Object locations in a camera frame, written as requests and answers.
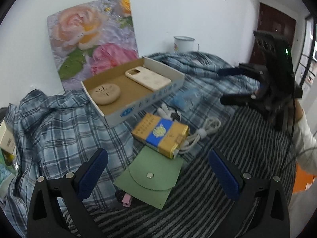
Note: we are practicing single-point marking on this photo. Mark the green snap pouch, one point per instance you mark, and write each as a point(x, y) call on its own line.
point(150, 177)

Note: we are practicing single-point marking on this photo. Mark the pile of small boxes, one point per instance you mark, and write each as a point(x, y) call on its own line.
point(8, 159)

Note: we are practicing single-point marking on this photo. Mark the black hair ties pink card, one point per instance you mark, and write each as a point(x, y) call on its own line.
point(124, 198)

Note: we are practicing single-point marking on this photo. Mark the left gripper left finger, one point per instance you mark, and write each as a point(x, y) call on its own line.
point(45, 217)

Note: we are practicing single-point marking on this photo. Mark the gold blue cigarette pack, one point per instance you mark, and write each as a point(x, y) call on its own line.
point(163, 135)

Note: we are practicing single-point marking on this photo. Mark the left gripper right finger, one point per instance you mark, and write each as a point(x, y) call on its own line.
point(260, 206)

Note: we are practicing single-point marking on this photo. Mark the cardboard box with floral lid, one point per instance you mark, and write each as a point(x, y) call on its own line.
point(94, 43)

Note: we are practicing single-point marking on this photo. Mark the tan round vented pad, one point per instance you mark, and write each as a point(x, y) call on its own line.
point(105, 94)

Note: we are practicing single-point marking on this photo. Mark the blue tissue packet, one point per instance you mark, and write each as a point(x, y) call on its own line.
point(187, 100)

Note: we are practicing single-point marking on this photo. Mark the blue plaid shirt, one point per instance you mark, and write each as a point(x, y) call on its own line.
point(56, 134)

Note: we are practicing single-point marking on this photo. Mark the person right hand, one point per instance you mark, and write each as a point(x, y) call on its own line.
point(296, 109)

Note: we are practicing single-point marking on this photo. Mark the dark wooden door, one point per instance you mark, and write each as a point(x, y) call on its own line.
point(273, 20)

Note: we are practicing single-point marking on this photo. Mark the black white striped cloth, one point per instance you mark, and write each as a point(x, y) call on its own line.
point(197, 204)

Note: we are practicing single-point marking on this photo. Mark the white enamel mug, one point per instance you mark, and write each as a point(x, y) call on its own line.
point(185, 44)

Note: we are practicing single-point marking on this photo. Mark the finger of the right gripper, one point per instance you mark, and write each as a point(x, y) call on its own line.
point(232, 71)
point(240, 100)

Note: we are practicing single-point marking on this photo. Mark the beige phone case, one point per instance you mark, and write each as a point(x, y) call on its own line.
point(147, 78)

